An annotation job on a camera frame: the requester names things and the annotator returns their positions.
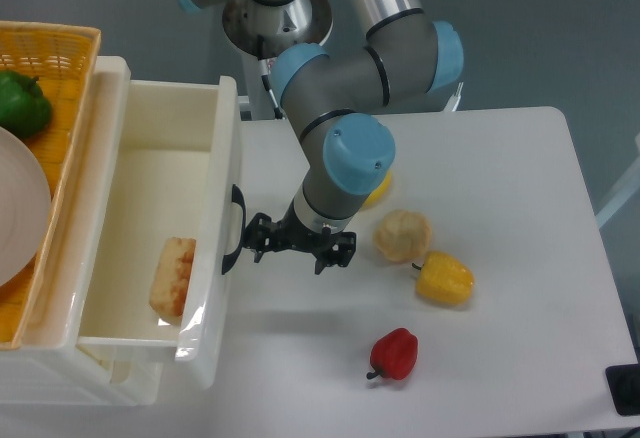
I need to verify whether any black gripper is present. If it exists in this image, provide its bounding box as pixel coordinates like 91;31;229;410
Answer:
243;212;357;275

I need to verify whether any white drawer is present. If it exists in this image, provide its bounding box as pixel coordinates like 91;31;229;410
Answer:
78;77;243;389

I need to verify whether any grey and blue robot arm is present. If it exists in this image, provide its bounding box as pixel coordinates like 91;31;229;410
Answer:
177;0;464;271

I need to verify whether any white plastic drawer cabinet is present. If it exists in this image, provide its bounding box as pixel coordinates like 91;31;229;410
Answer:
1;57;162;406

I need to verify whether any yellow banana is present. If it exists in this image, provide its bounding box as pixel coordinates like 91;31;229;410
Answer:
362;171;392;209

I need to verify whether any round bread roll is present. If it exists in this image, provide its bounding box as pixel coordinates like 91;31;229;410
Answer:
373;209;432;263

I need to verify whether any long toasted bread piece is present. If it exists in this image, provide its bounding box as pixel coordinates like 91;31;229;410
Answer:
148;237;196;320

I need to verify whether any red bell pepper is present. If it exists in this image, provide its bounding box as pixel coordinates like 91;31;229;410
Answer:
366;328;418;381

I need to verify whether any yellow bell pepper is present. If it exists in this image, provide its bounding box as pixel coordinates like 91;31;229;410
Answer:
411;251;475;306

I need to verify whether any beige round plate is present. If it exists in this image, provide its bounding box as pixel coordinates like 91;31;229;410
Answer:
1;129;51;285

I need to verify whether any yellow woven basket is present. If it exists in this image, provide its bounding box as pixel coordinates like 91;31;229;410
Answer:
1;21;101;351

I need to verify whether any green bell pepper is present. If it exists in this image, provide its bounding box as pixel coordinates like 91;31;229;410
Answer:
1;70;52;139

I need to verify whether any black device at table edge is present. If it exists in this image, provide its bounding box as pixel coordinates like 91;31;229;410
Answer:
605;363;640;416

